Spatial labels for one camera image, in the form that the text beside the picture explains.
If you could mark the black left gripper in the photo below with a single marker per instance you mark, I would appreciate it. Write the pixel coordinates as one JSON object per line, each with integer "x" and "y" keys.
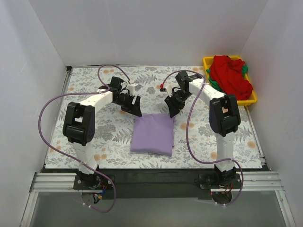
{"x": 130, "y": 104}

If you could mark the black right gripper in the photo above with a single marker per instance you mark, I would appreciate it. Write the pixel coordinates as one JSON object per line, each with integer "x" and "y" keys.
{"x": 175, "y": 100}

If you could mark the purple t shirt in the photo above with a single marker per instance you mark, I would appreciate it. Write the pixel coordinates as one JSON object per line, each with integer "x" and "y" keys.
{"x": 153, "y": 133}

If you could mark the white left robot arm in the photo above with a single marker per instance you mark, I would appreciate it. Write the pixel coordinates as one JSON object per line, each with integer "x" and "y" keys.
{"x": 79, "y": 123}

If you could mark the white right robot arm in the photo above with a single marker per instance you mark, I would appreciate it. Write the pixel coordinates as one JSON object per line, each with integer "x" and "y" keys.
{"x": 224, "y": 117}

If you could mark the red t shirt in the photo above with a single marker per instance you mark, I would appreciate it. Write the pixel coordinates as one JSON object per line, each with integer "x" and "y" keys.
{"x": 228, "y": 74}

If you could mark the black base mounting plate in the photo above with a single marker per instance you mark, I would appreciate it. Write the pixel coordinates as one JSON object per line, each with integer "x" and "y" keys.
{"x": 157, "y": 183}

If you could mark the green t shirt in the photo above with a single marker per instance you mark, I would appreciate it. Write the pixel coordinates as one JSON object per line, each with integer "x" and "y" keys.
{"x": 216, "y": 86}

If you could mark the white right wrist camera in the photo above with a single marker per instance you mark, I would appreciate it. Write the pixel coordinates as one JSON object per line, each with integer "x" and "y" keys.
{"x": 167, "y": 89}

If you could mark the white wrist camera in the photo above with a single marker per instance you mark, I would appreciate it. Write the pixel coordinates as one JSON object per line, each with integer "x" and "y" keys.
{"x": 133, "y": 88}
{"x": 167, "y": 89}

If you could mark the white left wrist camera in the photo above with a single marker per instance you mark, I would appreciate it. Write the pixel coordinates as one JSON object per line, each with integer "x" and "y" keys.
{"x": 133, "y": 88}

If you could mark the aluminium frame rail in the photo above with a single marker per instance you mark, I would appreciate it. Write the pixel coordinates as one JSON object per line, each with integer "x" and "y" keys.
{"x": 251, "y": 181}

